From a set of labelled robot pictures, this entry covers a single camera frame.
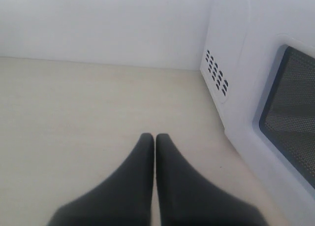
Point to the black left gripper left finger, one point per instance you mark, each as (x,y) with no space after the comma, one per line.
(123,199)

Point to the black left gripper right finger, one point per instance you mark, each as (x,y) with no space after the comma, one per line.
(186,198)

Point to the white microwave oven body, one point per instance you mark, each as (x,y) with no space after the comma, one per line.
(227,30)

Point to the white microwave door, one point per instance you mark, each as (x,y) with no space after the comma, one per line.
(272,97)

